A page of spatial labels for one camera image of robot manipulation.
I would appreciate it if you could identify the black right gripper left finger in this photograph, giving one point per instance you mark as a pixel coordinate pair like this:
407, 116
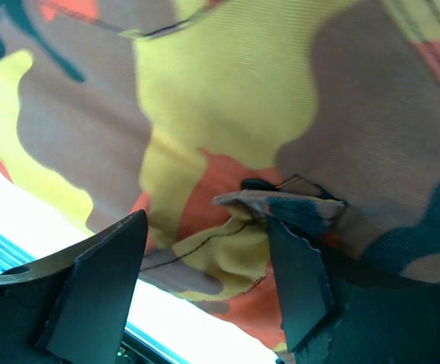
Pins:
72, 306

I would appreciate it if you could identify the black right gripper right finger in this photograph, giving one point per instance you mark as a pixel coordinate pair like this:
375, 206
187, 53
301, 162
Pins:
337, 310

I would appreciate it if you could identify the orange camouflage trousers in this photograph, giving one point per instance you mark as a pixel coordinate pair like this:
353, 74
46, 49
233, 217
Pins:
212, 117

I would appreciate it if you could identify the aluminium table frame rail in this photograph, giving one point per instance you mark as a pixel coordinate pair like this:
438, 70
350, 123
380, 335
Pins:
136, 345

